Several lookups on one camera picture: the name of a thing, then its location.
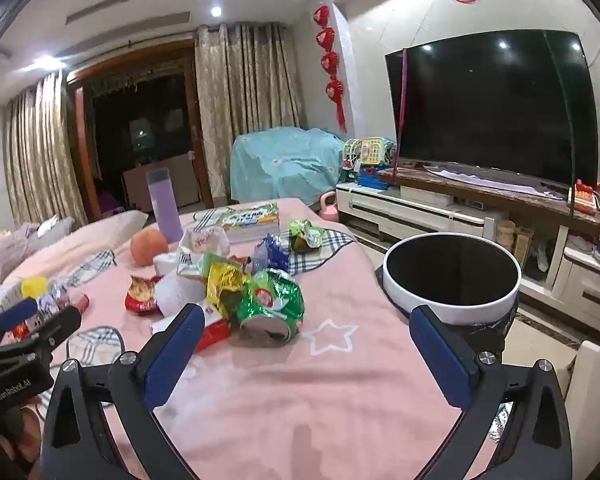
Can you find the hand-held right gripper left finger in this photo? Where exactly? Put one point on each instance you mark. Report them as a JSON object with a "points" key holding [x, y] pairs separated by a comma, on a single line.
{"points": [[175, 360]]}

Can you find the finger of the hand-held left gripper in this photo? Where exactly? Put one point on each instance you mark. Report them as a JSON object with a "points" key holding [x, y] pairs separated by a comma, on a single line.
{"points": [[15, 312], [55, 327]]}

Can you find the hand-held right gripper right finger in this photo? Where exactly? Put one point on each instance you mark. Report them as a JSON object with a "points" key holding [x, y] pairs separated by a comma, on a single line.
{"points": [[440, 360]]}

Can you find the orange red snack packet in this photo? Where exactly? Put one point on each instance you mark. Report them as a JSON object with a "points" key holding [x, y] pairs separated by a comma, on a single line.
{"points": [[216, 334]]}

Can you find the white tissue pack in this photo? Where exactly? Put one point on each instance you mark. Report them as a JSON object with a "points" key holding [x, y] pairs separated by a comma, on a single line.
{"points": [[180, 292]]}

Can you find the red snack wrapper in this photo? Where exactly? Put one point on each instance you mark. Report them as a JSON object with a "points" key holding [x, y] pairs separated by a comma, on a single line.
{"points": [[141, 295]]}

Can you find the white trash bin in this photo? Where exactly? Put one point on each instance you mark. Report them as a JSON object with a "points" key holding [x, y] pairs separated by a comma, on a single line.
{"points": [[490, 305]]}

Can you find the white green snack packet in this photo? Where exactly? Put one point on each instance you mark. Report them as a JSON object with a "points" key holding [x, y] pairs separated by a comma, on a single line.
{"points": [[192, 265]]}

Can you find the crushed green can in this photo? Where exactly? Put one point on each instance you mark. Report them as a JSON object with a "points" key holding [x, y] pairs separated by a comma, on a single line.
{"points": [[270, 300]]}

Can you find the blue wrapper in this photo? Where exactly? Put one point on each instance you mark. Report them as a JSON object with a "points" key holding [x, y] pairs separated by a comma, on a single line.
{"points": [[275, 257]]}

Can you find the person's left hand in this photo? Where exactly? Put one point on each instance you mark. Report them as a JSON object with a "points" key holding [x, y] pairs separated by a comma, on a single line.
{"points": [[30, 435]]}

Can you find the yellow round object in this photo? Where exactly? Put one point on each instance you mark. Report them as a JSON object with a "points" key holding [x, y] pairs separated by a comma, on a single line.
{"points": [[34, 286]]}

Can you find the black bin bag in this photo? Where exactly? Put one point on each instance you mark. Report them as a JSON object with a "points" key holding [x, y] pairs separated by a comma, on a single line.
{"points": [[485, 337]]}

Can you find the sofa with pink cover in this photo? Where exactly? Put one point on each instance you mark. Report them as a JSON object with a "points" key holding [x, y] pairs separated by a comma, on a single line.
{"points": [[80, 245]]}

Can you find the pink blanket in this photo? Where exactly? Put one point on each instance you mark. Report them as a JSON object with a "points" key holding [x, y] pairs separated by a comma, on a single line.
{"points": [[280, 385]]}

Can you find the peach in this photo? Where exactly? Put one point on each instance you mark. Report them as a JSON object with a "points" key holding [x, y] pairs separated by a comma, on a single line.
{"points": [[147, 247]]}

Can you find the yellow stacked containers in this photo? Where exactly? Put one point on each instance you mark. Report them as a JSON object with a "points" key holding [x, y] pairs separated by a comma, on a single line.
{"points": [[506, 235]]}

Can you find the purple bottle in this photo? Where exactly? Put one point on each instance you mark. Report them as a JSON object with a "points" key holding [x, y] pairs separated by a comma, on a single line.
{"points": [[165, 210]]}

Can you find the white TV cabinet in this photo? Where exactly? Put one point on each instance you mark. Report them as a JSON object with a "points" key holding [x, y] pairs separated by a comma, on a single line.
{"points": [[415, 210]]}

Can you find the beige patterned curtain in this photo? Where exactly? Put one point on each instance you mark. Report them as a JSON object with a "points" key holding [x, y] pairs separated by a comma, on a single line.
{"points": [[240, 100], [40, 160]]}

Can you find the stack of children's books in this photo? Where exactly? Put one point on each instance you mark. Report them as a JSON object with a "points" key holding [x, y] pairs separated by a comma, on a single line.
{"points": [[250, 220]]}

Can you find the green yellow snack wrapper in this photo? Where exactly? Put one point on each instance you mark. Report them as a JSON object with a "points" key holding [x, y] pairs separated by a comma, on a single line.
{"points": [[305, 235]]}

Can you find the pink kettlebell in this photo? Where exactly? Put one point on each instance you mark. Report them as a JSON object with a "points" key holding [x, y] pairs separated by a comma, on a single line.
{"points": [[330, 210]]}

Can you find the white cloth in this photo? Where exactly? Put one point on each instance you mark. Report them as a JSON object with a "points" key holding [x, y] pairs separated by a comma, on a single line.
{"points": [[490, 180]]}

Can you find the blue toy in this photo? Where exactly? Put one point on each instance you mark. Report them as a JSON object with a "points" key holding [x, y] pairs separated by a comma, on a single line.
{"points": [[372, 177]]}

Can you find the red toy telephone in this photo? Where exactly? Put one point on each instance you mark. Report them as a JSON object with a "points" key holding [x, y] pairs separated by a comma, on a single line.
{"points": [[585, 200]]}

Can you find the colourful toy activity cube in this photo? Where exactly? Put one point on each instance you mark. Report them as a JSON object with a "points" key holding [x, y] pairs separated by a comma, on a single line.
{"points": [[375, 152]]}

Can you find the teal furniture cover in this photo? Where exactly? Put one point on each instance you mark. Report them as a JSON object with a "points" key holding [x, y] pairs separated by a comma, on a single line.
{"points": [[280, 165]]}

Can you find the wooden framed glass door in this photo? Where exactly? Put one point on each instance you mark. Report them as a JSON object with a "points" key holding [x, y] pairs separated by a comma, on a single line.
{"points": [[130, 110]]}

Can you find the large black television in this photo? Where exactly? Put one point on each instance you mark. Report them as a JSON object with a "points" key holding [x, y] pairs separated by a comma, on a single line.
{"points": [[480, 110]]}

